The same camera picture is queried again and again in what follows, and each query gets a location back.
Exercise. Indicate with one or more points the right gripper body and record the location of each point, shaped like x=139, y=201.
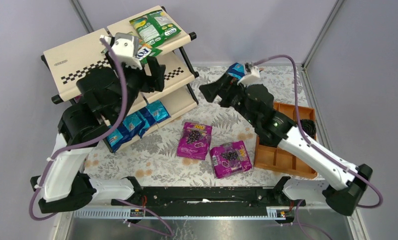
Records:
x=227, y=88

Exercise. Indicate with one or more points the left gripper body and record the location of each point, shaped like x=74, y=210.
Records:
x=147, y=73

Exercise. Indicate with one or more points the green Fox's candy bag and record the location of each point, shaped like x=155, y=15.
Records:
x=138, y=50
x=155, y=28

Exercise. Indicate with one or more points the purple candy bag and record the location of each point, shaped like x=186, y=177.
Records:
x=229, y=159
x=195, y=141

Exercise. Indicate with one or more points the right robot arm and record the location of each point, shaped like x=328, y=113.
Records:
x=347, y=182

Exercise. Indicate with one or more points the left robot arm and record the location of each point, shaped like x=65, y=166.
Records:
x=62, y=187

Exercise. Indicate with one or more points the blue candy bag on table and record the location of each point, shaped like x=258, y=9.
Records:
x=236, y=70

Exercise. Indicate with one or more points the blue candy bag shelf right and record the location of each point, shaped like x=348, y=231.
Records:
x=154, y=113

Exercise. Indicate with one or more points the blue candy bag shelf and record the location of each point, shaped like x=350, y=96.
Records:
x=129, y=128
x=154, y=113

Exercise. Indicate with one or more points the blue candy bag shelf left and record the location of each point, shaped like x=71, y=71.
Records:
x=129, y=128

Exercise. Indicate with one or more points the floral table cloth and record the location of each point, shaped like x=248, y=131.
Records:
x=152, y=159

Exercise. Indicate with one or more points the orange compartment tray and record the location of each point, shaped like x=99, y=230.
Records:
x=279, y=160

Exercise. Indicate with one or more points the black coiled item right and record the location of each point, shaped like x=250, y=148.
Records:
x=309, y=127

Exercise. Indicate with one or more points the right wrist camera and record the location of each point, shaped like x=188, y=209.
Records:
x=252, y=74

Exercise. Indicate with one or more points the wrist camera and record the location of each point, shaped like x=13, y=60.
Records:
x=252, y=74
x=125, y=47

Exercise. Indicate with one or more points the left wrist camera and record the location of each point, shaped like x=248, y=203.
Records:
x=125, y=47

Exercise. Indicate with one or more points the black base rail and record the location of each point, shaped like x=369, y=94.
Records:
x=207, y=202

